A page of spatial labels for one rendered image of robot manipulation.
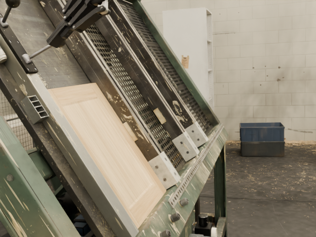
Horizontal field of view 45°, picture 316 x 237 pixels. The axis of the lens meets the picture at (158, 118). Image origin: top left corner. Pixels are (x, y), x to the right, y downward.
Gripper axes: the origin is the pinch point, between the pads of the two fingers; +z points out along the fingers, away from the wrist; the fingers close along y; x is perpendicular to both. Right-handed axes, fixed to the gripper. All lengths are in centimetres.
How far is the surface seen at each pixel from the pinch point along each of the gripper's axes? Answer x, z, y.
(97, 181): 18.2, 22.0, 27.0
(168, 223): 47, 25, 40
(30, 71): 4.6, 15.7, -4.5
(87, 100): 33.3, 20.6, -6.1
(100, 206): 20.0, 25.9, 32.5
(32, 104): 5.3, 20.2, 3.5
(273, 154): 474, 45, -53
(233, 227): 248, 77, 25
